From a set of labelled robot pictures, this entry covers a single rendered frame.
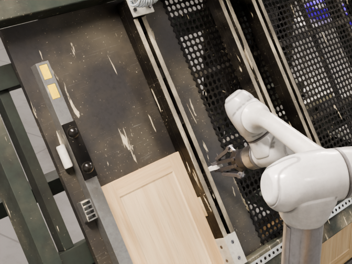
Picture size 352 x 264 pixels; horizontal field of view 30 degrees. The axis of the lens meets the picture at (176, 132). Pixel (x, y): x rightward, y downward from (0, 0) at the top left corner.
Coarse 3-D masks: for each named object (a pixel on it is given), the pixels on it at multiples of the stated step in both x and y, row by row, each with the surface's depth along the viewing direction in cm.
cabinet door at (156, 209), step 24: (144, 168) 236; (168, 168) 242; (120, 192) 228; (144, 192) 234; (168, 192) 240; (192, 192) 246; (120, 216) 226; (144, 216) 231; (168, 216) 237; (192, 216) 243; (144, 240) 229; (168, 240) 235; (192, 240) 241
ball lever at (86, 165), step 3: (84, 162) 208; (87, 162) 207; (90, 162) 208; (84, 165) 207; (87, 165) 207; (90, 165) 207; (84, 168) 207; (87, 168) 207; (90, 168) 207; (93, 168) 208; (84, 171) 207; (87, 171) 207; (90, 171) 207
